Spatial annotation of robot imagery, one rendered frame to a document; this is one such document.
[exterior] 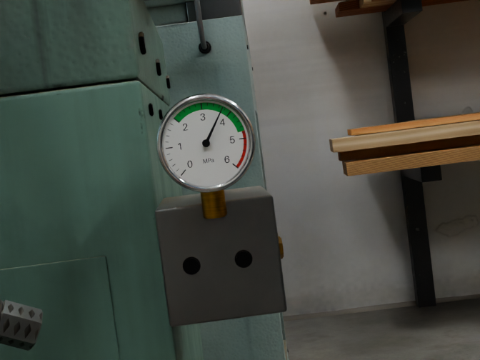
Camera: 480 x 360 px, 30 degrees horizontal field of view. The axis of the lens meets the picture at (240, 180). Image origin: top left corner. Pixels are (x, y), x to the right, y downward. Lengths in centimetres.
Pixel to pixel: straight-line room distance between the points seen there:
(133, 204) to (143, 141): 4
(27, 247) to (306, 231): 249
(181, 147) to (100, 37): 11
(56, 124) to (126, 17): 9
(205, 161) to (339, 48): 254
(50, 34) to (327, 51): 249
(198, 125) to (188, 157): 2
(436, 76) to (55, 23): 256
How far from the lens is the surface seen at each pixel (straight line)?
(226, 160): 57
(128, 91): 64
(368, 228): 312
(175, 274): 60
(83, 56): 64
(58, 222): 64
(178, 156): 57
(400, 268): 315
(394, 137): 262
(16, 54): 65
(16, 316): 56
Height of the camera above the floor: 66
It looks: 3 degrees down
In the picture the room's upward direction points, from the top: 7 degrees counter-clockwise
